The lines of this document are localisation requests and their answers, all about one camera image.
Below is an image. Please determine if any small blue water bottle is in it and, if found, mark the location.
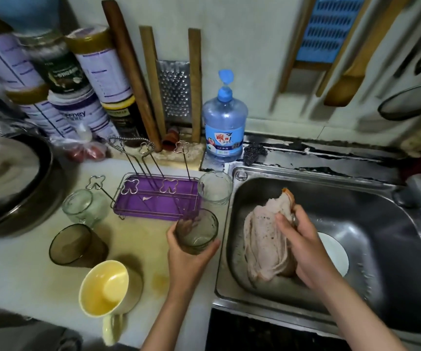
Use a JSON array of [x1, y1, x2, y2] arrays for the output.
[[202, 69, 249, 159]]

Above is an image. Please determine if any wooden framed metal grater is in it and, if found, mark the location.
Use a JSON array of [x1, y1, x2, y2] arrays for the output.
[[139, 25, 204, 143]]

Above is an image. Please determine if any yellow mug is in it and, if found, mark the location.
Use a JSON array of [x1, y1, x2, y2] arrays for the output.
[[78, 259, 144, 347]]

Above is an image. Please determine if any person's right forearm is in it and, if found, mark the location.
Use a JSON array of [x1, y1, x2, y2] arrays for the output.
[[316, 277, 409, 351]]

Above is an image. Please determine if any stack of labelled tin cans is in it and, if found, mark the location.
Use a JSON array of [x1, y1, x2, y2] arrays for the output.
[[0, 11, 149, 143]]

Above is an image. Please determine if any wooden spatula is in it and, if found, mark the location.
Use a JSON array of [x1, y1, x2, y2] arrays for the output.
[[323, 0, 416, 108]]

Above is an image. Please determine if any wooden slicer with blue blade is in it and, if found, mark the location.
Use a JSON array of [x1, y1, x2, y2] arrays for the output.
[[280, 0, 376, 96]]

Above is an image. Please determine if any dark scouring pad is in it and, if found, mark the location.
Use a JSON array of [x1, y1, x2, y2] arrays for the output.
[[242, 141, 268, 167]]

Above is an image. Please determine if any plastic bag with red contents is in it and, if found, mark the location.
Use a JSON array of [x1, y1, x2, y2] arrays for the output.
[[50, 128, 113, 164]]

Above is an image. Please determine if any black wok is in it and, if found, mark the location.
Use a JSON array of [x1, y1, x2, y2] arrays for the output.
[[0, 120, 69, 237]]

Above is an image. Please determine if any metal wire cup rack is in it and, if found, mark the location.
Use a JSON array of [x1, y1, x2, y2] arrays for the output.
[[86, 135, 204, 222]]

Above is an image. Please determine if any person's right hand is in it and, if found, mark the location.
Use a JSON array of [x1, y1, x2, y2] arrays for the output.
[[275, 204, 343, 290]]

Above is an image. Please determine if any stainless steel sink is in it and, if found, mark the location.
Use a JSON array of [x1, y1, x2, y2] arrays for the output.
[[212, 163, 421, 348]]

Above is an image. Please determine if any mesh strainer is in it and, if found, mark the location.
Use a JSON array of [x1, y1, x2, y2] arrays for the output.
[[377, 81, 421, 121]]

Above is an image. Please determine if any white plate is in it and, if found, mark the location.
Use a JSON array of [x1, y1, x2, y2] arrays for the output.
[[319, 232, 350, 278]]

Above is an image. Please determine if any brown amber glass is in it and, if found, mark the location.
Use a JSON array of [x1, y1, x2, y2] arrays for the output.
[[48, 223, 110, 268]]

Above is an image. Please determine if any blue enamel bowl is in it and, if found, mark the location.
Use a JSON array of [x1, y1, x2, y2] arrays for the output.
[[0, 0, 61, 30]]

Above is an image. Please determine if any purple plastic tray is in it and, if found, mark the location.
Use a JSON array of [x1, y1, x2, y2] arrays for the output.
[[113, 174, 203, 221]]

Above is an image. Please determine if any person's left hand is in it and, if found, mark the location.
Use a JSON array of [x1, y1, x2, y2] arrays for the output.
[[165, 219, 222, 304]]

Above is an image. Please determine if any beige dish cloth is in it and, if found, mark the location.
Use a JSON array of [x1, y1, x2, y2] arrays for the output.
[[243, 188, 299, 284]]

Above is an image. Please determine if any small clear glass cup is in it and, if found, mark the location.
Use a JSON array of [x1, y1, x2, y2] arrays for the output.
[[61, 188, 108, 227]]

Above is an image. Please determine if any steel pot lid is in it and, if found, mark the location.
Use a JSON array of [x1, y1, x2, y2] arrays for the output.
[[0, 135, 42, 209]]

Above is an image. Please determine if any wooden rolling pin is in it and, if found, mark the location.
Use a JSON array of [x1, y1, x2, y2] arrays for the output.
[[101, 0, 163, 151]]

